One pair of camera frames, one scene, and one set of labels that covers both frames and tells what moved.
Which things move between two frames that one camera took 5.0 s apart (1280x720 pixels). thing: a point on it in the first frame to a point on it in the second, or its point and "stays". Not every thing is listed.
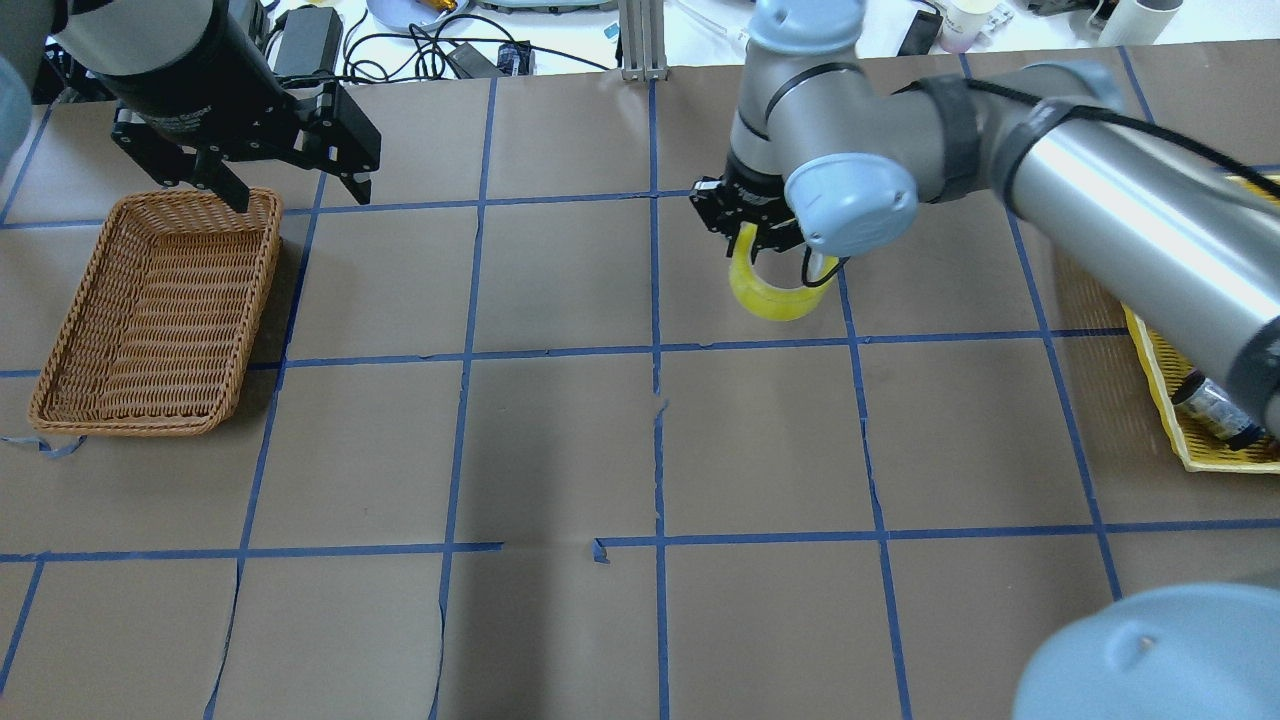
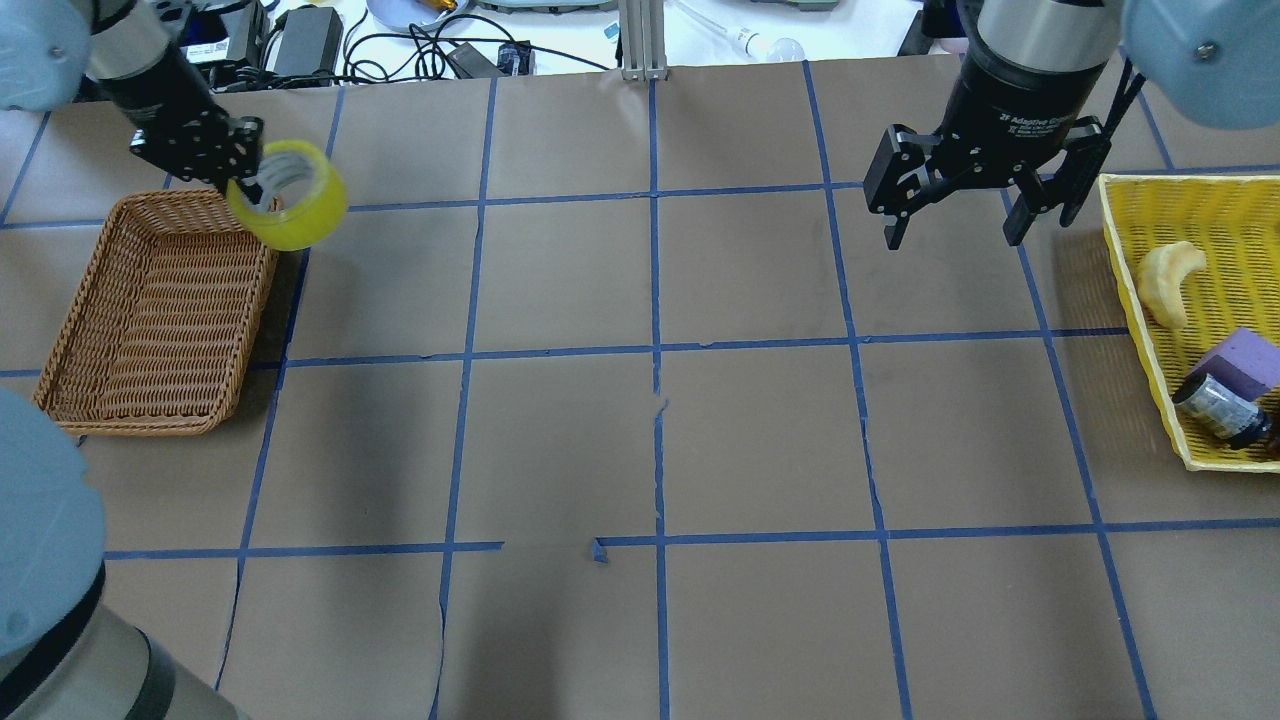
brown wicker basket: [160, 335] stays
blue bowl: [400, 14] stays
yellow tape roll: [768, 301] to [299, 231]
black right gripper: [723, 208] to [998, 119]
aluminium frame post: [643, 40] stays
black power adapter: [311, 42] stays
